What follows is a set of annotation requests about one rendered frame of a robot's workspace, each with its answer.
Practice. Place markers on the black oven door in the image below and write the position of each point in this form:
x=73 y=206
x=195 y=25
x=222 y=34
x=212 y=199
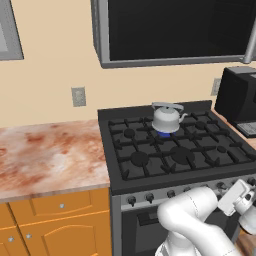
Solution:
x=140 y=238

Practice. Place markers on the grey wall cupboard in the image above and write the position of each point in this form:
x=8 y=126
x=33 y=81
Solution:
x=8 y=30

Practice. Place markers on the grey microwave oven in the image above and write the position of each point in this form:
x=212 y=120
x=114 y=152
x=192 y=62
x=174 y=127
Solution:
x=103 y=33

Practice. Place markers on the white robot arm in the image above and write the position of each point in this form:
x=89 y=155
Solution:
x=186 y=213

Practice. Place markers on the blue burner flame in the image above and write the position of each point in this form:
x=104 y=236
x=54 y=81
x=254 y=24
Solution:
x=165 y=134

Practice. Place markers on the orange drawer front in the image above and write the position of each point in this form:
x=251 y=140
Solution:
x=80 y=201
x=5 y=216

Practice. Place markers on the white kettle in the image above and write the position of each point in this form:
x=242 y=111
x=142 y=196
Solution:
x=165 y=120

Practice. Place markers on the grey wall socket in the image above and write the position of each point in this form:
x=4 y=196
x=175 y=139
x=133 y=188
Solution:
x=78 y=96
x=216 y=86

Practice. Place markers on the orange cupboard door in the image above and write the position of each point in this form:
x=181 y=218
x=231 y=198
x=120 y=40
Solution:
x=73 y=236
x=8 y=248

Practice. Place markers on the black coffee machine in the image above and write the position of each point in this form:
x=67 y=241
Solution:
x=236 y=96

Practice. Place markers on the black microwave door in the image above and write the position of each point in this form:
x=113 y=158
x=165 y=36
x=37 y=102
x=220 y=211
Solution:
x=173 y=30

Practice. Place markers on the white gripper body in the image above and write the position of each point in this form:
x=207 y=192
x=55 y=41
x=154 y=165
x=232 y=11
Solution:
x=231 y=198

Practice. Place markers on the silver cupboard knob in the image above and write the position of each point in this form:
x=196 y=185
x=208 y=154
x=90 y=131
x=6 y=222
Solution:
x=28 y=236
x=11 y=239

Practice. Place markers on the black gas stove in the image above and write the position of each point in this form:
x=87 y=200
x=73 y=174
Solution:
x=166 y=156

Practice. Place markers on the black stove knob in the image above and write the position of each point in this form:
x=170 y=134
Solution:
x=149 y=197
x=220 y=185
x=252 y=181
x=131 y=200
x=186 y=189
x=171 y=193

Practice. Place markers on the silver drawer knob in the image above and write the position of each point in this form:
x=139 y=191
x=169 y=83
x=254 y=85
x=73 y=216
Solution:
x=62 y=206

